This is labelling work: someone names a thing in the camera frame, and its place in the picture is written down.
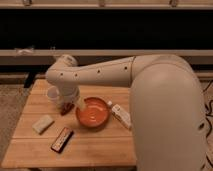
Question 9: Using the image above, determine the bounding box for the clear plastic cup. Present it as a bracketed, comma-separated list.
[46, 86, 59, 104]

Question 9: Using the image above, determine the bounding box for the black cable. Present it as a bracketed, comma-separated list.
[203, 79, 213, 171]

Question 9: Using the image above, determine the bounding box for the orange bowl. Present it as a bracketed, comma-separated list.
[75, 97, 110, 128]

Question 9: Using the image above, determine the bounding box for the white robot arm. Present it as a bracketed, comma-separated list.
[46, 54, 207, 171]

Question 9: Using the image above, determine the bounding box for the white sponge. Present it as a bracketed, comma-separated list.
[32, 115, 54, 134]

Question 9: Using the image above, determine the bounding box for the brown small object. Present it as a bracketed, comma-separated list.
[60, 103, 74, 115]

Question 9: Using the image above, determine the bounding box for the metal rail beam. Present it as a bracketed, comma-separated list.
[0, 49, 213, 65]

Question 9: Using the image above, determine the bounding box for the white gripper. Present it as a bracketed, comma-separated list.
[63, 88, 87, 110]

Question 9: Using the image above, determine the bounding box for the dark red chocolate bar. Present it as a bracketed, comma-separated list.
[51, 127, 74, 153]

